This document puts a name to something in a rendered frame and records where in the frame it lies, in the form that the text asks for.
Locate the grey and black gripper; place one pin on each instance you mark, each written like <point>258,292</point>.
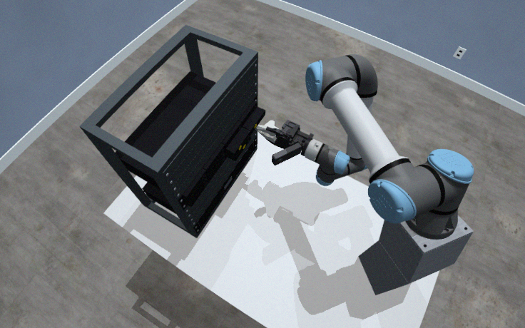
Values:
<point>287,136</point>

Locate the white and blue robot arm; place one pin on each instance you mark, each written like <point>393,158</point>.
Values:
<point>398,191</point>

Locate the black metal server rack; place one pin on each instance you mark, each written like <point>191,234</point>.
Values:
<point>215,141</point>

